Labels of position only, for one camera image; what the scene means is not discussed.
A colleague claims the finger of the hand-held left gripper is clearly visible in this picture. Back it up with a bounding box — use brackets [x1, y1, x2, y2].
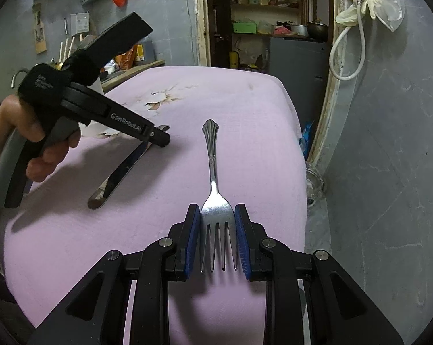
[146, 125, 171, 149]

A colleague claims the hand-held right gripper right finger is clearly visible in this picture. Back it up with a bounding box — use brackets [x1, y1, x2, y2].
[234, 204, 404, 345]

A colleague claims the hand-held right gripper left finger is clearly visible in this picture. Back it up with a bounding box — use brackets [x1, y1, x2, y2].
[30, 204, 201, 345]

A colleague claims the metal fork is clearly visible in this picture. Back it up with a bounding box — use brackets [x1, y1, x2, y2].
[200, 119, 238, 273]

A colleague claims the metal table knife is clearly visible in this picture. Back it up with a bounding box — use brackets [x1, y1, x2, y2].
[88, 125, 170, 210]

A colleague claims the person's left hand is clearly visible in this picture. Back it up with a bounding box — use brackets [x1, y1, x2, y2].
[1, 95, 80, 183]

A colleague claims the orange snack packet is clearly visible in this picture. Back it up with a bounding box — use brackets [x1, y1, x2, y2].
[116, 48, 138, 70]

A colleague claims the metal faucet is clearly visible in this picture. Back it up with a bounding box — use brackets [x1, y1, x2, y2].
[11, 68, 28, 89]

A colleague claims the wooden kitchen counter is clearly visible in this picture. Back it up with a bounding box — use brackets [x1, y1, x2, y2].
[101, 60, 165, 92]

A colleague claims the large dark jug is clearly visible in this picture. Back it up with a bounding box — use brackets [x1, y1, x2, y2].
[136, 39, 155, 62]

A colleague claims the glass jar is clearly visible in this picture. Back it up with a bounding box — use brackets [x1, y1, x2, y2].
[306, 163, 326, 207]

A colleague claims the pink tablecloth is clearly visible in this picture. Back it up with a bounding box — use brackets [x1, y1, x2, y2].
[0, 65, 307, 345]

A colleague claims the blue snack packet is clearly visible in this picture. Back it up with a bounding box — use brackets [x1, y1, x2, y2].
[300, 120, 315, 159]

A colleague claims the dark brown door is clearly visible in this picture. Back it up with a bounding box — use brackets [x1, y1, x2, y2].
[206, 0, 233, 67]

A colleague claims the green box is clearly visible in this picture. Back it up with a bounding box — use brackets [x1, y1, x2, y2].
[233, 22, 257, 35]

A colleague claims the grey cabinet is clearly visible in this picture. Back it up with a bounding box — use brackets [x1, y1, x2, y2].
[268, 37, 330, 133]

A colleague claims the wooden shelf unit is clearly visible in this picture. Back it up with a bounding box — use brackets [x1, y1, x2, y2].
[231, 0, 303, 37]

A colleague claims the dark cooking pot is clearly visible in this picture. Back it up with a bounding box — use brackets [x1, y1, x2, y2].
[307, 22, 328, 40]

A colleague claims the cream rubber glove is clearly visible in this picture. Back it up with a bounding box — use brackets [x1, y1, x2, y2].
[336, 0, 382, 27]

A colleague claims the clear plastic bag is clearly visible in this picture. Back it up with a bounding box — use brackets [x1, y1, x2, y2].
[380, 0, 405, 32]

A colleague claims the white wall box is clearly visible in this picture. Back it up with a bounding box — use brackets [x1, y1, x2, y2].
[70, 12, 91, 37]

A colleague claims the wooden wall board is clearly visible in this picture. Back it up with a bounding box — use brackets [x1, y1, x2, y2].
[33, 3, 47, 54]

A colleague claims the white hanging cable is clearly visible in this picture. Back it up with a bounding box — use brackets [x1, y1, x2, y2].
[329, 0, 365, 80]

